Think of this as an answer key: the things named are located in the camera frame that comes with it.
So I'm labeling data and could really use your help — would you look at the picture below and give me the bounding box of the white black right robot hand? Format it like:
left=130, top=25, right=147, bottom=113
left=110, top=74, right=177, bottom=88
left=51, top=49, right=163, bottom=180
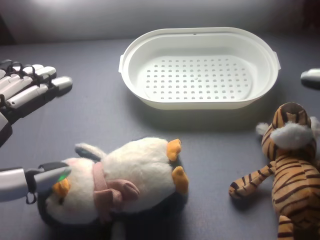
left=300, top=68, right=320, bottom=91

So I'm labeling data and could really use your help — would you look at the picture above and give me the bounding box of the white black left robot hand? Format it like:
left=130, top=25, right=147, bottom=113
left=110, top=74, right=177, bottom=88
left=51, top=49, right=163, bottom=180
left=0, top=59, right=73, bottom=205

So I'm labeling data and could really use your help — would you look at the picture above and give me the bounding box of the plush striped tiger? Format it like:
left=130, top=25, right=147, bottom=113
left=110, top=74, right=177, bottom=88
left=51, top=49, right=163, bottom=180
left=228, top=101, right=320, bottom=240

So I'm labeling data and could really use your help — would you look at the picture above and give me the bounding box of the plush penguin with pink scarf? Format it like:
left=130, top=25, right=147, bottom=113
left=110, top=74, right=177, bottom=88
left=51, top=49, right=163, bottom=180
left=37, top=136, right=190, bottom=240

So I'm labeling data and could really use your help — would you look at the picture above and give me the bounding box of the white perforated plastic basket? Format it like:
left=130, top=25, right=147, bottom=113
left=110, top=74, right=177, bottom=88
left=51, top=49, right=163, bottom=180
left=118, top=26, right=281, bottom=111

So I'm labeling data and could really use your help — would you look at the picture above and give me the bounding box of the grey table cloth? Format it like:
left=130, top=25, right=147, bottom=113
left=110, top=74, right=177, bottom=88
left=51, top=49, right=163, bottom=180
left=0, top=32, right=320, bottom=240

